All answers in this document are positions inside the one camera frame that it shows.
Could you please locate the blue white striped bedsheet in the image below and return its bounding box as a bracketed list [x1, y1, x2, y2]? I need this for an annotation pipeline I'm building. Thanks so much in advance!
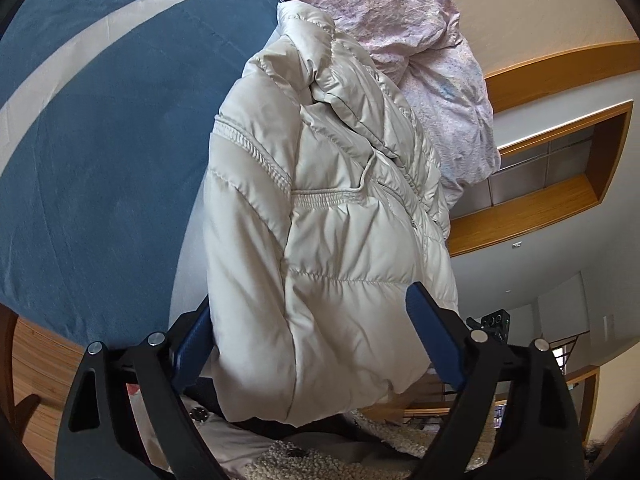
[1, 0, 278, 347]

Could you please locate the pink floral duvet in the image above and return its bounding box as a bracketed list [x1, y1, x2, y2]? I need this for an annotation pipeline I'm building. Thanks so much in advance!
[299, 0, 500, 206]

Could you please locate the beige puffer jacket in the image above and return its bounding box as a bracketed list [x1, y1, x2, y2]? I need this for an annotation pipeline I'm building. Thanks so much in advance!
[203, 1, 458, 426]

